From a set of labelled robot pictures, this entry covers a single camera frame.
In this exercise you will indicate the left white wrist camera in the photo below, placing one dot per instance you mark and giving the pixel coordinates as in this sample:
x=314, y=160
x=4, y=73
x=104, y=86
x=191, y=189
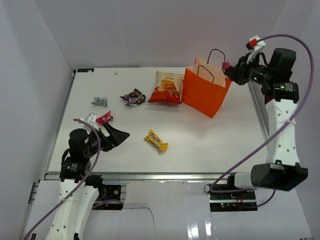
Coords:
x=90, y=119

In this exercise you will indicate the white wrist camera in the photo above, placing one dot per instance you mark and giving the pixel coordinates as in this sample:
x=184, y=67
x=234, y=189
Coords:
x=255, y=46
x=90, y=119

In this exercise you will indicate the orange chips bag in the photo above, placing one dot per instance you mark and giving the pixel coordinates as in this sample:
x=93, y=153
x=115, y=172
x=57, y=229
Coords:
x=168, y=88

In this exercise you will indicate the red candy packet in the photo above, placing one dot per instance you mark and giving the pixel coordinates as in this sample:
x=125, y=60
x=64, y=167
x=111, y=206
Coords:
x=106, y=118

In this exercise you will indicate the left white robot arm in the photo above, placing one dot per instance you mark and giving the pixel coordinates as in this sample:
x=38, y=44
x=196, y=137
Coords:
x=78, y=187

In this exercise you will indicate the brown M&M's packet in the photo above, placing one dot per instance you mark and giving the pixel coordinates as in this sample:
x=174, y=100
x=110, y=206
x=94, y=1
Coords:
x=137, y=101

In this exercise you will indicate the small red snack packet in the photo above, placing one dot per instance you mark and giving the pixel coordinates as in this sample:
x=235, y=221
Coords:
x=226, y=66

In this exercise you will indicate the aluminium table frame rail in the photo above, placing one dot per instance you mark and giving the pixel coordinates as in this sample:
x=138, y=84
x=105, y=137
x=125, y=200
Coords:
x=158, y=176

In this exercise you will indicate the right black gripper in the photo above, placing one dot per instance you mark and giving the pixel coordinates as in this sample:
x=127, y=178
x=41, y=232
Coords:
x=238, y=73

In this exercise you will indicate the orange paper bag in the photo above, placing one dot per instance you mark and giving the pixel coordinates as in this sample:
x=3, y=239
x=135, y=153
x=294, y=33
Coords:
x=205, y=86

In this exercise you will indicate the purple M&M's packet upper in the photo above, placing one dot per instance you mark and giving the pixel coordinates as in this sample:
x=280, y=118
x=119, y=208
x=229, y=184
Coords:
x=131, y=95

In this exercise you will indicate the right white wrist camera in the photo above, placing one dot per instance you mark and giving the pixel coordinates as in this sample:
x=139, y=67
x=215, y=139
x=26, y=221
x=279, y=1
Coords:
x=255, y=46

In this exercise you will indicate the silver candy wrapper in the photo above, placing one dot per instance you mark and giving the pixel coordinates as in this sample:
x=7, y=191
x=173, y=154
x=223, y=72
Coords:
x=100, y=101

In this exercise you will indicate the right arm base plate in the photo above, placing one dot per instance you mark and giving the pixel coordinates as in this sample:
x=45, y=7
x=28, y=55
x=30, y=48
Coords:
x=232, y=201

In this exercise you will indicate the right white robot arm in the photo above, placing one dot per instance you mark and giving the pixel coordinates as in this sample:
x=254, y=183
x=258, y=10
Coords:
x=281, y=170

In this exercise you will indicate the yellow M&M's packet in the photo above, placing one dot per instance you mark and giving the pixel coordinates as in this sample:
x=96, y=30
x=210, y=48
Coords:
x=155, y=140

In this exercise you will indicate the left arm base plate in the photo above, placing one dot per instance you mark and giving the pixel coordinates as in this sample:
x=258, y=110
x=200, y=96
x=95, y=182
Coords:
x=109, y=198

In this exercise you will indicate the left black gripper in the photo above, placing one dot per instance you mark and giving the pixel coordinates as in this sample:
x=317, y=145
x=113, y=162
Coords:
x=117, y=136

